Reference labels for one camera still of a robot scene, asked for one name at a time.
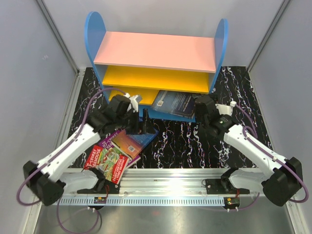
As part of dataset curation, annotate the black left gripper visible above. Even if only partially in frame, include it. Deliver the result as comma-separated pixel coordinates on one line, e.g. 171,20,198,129
116,108,156,135

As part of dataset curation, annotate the Nineteen Eighty-Four grey-blue book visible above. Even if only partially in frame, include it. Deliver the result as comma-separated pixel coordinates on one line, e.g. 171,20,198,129
151,90,195,119

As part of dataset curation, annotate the Jane Eyre blue orange book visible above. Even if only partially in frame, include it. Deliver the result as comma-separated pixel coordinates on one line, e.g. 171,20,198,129
112,120,158,159

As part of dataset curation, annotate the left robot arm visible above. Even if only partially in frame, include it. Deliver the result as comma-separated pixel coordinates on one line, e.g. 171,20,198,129
23,94,155,206

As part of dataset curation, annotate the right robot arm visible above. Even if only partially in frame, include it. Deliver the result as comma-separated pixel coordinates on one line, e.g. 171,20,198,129
195,95,310,207

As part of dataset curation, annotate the purple 117-Storey Treehouse book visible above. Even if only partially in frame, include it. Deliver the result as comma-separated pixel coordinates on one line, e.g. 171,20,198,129
98,130,141,169

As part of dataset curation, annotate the red Storey Treehouse book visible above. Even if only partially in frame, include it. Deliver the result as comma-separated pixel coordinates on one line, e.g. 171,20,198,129
84,145,129,184

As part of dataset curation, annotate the blue pink yellow bookshelf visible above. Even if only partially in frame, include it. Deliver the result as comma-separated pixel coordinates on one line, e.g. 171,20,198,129
84,11,229,121

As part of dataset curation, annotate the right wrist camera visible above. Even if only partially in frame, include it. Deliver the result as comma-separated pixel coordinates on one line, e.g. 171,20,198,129
215,101,236,116

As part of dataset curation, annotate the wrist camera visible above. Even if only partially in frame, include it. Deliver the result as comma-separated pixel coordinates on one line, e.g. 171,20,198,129
124,93,142,112
215,101,236,116

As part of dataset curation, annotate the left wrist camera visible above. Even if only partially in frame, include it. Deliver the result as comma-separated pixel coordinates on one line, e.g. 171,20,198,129
124,93,142,112

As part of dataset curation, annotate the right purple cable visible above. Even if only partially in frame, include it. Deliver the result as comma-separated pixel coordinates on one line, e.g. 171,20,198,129
199,101,308,213

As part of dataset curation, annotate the purple cable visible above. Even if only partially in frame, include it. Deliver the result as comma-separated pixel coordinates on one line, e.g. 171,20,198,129
16,87,130,232
199,101,308,213

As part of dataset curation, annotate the aluminium rail base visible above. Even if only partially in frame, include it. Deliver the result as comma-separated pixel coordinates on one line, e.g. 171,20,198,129
33,168,293,198

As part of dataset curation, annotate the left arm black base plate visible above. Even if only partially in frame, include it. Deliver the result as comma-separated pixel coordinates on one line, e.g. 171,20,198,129
77,180,120,195

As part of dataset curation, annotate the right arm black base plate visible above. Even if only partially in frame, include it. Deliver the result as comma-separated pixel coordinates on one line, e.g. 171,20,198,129
201,178,250,196

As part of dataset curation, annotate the white slotted cable duct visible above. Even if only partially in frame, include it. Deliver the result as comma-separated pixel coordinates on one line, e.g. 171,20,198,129
42,196,241,207

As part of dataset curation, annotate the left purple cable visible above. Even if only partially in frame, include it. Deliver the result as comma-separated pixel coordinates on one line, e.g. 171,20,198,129
16,87,130,232

